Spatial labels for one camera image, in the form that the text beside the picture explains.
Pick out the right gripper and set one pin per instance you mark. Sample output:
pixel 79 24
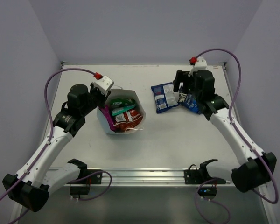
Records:
pixel 182 77

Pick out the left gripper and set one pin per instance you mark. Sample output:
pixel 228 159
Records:
pixel 99 97

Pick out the purple snack bag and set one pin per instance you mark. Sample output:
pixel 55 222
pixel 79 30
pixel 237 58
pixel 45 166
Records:
pixel 107 114

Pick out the green snack bag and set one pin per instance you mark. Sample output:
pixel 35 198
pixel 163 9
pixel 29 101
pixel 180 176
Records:
pixel 121 105

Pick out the blue kettle chips bag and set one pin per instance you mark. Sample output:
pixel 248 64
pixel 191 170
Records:
pixel 188 101

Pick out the blue white snack bag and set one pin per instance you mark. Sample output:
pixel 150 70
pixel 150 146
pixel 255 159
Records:
pixel 164 97

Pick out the red chips bag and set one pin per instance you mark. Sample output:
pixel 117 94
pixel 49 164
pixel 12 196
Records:
pixel 127 120

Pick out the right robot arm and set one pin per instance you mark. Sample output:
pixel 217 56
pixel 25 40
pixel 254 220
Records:
pixel 255 167

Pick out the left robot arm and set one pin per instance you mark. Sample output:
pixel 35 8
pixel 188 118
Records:
pixel 31 186

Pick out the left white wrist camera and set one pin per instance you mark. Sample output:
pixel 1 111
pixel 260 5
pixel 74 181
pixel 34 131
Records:
pixel 104 82

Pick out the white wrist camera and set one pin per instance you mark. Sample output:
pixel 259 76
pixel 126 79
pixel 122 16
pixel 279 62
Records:
pixel 197 63
pixel 104 82

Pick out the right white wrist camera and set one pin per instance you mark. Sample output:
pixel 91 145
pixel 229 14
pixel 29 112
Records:
pixel 197 63

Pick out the aluminium rail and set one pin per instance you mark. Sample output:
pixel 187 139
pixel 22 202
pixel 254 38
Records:
pixel 147 177

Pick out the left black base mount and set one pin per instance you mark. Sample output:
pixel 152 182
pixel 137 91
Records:
pixel 81 186

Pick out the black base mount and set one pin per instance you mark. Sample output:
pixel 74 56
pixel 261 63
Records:
pixel 198 175
pixel 81 186

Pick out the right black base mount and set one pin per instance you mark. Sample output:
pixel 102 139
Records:
pixel 198 175

